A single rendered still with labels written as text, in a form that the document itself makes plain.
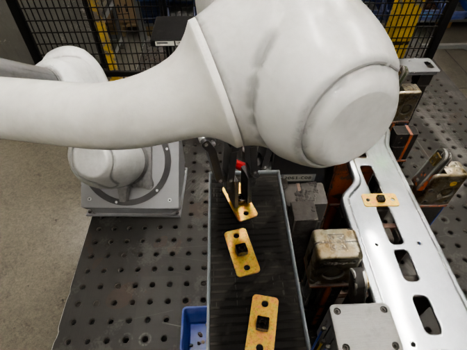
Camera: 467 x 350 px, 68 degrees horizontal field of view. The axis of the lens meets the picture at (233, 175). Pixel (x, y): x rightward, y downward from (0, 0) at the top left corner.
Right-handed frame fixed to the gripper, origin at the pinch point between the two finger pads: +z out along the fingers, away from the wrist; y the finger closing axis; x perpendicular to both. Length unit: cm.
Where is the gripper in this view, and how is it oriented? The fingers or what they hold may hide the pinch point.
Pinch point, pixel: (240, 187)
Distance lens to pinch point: 60.0
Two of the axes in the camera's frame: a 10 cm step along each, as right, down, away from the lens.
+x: -3.8, -6.8, 6.3
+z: 0.0, 6.8, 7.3
